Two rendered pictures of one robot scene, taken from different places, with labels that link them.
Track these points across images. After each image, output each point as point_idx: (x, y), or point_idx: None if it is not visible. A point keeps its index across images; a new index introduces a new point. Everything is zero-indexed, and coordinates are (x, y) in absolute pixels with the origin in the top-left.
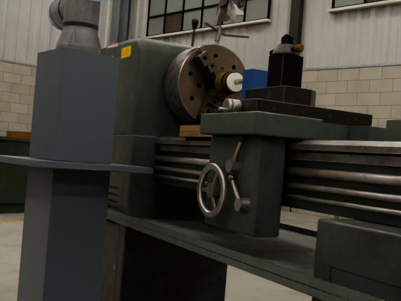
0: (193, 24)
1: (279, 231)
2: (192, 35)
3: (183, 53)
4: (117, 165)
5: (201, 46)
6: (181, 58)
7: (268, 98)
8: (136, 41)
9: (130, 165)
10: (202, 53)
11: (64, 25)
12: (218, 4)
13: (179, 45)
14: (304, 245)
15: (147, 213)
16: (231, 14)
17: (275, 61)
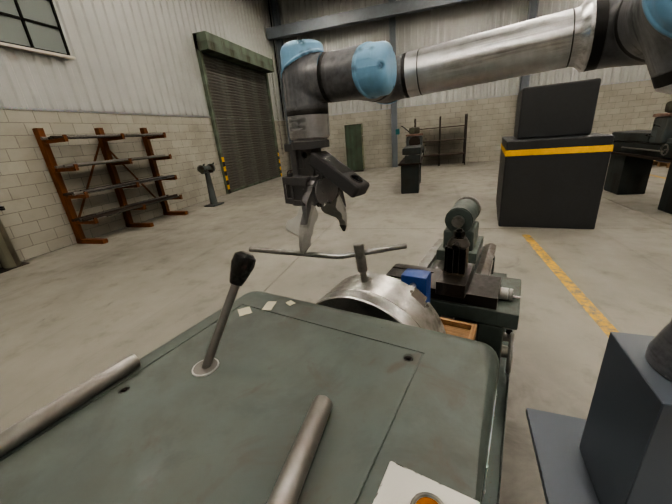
0: (251, 271)
1: None
2: (231, 306)
3: (415, 316)
4: (572, 436)
5: (408, 285)
6: (431, 322)
7: (470, 279)
8: (498, 359)
9: (543, 440)
10: (421, 292)
11: None
12: (309, 200)
13: (379, 318)
14: None
15: None
16: (346, 218)
17: (467, 251)
